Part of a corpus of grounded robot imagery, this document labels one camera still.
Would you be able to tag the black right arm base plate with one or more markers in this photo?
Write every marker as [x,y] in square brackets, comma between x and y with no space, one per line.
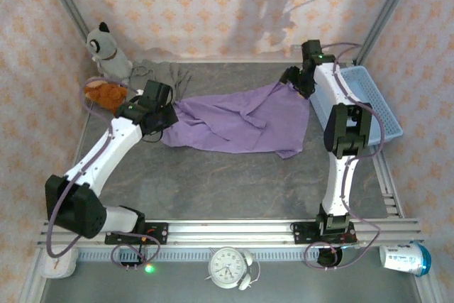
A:
[301,233]

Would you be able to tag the brown plush animal toy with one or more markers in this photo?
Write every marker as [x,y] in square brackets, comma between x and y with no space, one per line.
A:
[106,95]

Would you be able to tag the grey plush cat toy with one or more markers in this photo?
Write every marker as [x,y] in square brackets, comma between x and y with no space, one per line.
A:
[108,54]

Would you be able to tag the white round alarm clock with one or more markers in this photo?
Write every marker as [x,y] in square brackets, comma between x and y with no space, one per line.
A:
[227,267]

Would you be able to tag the aluminium table side rail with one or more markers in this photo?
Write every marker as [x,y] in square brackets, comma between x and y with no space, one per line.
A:
[390,193]

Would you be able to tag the white blue canister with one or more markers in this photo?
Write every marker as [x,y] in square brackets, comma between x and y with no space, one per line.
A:
[401,258]

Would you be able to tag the aluminium frame post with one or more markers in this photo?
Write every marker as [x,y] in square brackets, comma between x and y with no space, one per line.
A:
[71,5]
[390,5]

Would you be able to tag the purple shirt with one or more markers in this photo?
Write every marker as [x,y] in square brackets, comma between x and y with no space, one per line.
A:
[227,122]

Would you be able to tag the white square clock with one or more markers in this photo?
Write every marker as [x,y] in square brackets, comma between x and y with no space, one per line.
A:
[60,267]

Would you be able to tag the blue plastic laundry basket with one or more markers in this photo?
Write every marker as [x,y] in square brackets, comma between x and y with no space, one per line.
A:
[379,104]

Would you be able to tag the green indicator light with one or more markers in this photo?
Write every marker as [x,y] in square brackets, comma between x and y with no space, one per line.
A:
[149,268]

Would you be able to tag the aluminium mounting rail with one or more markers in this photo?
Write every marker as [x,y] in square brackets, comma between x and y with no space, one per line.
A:
[230,232]

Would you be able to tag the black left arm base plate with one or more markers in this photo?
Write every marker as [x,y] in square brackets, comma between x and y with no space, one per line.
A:
[159,233]

